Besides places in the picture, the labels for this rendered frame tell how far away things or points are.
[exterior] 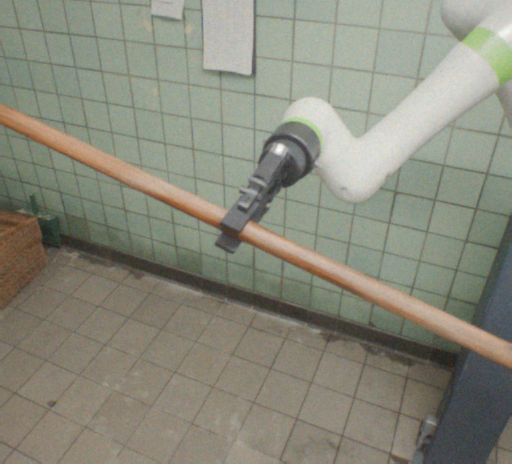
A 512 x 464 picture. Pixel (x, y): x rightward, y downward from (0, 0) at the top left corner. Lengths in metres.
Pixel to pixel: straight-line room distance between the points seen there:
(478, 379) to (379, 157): 1.00
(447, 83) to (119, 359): 1.98
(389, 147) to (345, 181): 0.10
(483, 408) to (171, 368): 1.34
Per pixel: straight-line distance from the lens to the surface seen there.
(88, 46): 2.40
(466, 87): 0.97
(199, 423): 2.22
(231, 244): 0.66
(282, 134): 0.82
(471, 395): 1.82
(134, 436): 2.23
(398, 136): 0.94
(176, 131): 2.26
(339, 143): 0.92
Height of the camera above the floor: 1.88
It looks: 34 degrees down
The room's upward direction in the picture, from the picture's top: straight up
